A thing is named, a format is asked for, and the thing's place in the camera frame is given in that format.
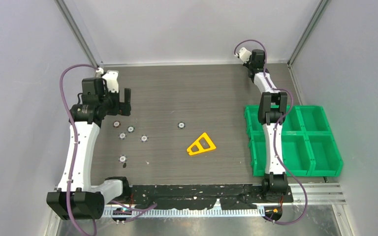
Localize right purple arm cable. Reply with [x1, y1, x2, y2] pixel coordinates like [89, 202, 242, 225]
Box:
[234, 39, 309, 226]

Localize white slotted cable duct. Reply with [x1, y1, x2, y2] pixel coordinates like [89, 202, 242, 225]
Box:
[103, 207, 266, 218]

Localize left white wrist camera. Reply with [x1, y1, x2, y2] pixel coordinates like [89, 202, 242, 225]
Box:
[95, 67, 119, 93]

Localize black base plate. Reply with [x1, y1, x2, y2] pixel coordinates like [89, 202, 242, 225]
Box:
[129, 184, 293, 210]

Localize poker chip centre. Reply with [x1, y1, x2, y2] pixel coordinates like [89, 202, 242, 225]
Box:
[177, 122, 186, 129]

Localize poker chip middle left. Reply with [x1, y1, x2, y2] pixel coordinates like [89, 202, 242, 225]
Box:
[140, 135, 148, 142]

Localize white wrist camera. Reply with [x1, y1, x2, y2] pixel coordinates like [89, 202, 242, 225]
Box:
[234, 47, 252, 63]
[95, 67, 119, 93]

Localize poker chip by gripper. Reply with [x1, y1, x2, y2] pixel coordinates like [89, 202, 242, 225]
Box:
[127, 126, 135, 133]

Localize green plastic bin organiser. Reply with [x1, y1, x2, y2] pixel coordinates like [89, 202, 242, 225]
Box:
[244, 105, 343, 177]

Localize poker chip lower left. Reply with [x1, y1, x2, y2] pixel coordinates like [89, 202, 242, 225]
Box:
[118, 155, 127, 163]

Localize yellow triangular plastic frame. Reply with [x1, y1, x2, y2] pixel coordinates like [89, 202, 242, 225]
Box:
[187, 132, 217, 156]

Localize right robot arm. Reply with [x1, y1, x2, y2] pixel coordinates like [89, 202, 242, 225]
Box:
[247, 49, 288, 202]

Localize aluminium frame rail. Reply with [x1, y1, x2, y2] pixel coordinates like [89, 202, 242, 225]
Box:
[286, 182, 347, 205]

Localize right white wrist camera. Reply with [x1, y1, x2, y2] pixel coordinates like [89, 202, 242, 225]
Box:
[234, 47, 252, 63]

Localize poker chip near red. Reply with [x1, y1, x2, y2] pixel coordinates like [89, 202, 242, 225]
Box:
[118, 132, 126, 140]

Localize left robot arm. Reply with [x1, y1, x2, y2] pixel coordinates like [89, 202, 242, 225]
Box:
[46, 75, 131, 220]

